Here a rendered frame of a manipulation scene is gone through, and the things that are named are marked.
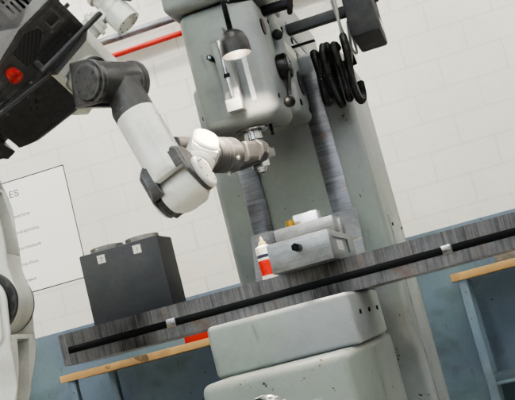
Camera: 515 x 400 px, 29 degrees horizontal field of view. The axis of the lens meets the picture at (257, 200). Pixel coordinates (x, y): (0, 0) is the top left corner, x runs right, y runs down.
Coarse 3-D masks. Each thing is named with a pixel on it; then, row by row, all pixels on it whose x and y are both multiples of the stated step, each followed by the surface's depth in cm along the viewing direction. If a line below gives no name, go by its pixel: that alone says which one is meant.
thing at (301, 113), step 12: (276, 24) 266; (288, 36) 278; (276, 48) 265; (288, 48) 270; (300, 72) 280; (300, 84) 271; (300, 96) 268; (300, 108) 264; (300, 120) 273; (264, 132) 277
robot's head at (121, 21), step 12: (96, 0) 230; (108, 0) 230; (120, 0) 230; (96, 12) 230; (108, 12) 229; (120, 12) 228; (132, 12) 229; (96, 24) 229; (120, 24) 228; (132, 24) 233
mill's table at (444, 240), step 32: (480, 224) 227; (512, 224) 226; (352, 256) 234; (384, 256) 232; (416, 256) 230; (448, 256) 229; (480, 256) 227; (256, 288) 239; (288, 288) 237; (320, 288) 235; (352, 288) 233; (128, 320) 246; (160, 320) 244; (192, 320) 242; (224, 320) 241; (64, 352) 250; (96, 352) 248
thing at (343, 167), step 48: (288, 144) 290; (336, 144) 286; (240, 192) 292; (288, 192) 289; (336, 192) 285; (384, 192) 302; (240, 240) 291; (384, 240) 281; (384, 288) 280; (432, 384) 281
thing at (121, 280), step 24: (144, 240) 255; (168, 240) 262; (96, 264) 257; (120, 264) 256; (144, 264) 254; (168, 264) 257; (96, 288) 256; (120, 288) 255; (144, 288) 254; (168, 288) 252; (96, 312) 256; (120, 312) 254
